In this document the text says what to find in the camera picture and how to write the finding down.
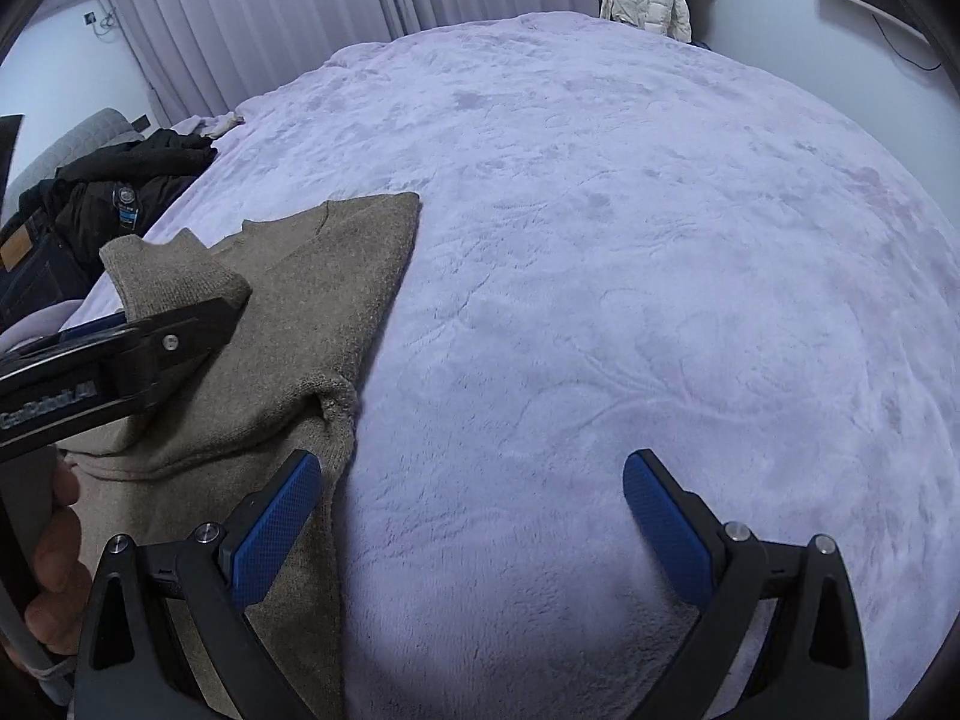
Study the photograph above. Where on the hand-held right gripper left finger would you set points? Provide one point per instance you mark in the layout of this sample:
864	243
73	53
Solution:
274	525

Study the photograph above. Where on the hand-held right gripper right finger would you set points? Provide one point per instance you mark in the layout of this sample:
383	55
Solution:
667	532

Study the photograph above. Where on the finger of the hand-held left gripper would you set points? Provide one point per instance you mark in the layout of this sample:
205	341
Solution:
94	326
176	341

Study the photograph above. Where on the brown knit sweater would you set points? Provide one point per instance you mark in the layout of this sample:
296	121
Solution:
285	330

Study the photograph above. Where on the person's left hand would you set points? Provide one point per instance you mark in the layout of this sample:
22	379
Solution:
56	555

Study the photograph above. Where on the grey cloth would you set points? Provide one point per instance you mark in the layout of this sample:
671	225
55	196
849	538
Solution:
34	322

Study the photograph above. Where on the dark blue jeans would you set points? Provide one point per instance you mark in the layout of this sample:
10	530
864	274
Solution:
37	270

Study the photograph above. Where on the black jacket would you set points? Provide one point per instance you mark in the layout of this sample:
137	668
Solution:
127	180

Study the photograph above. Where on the grey upholstered headboard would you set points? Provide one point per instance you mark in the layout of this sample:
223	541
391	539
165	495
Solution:
75	142

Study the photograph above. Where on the small beige cloth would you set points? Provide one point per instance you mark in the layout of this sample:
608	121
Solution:
221	124

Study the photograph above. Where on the lilac fleece blanket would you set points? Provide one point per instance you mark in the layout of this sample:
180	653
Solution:
615	300

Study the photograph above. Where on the white pleated curtain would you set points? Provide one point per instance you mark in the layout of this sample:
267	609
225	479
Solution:
300	15

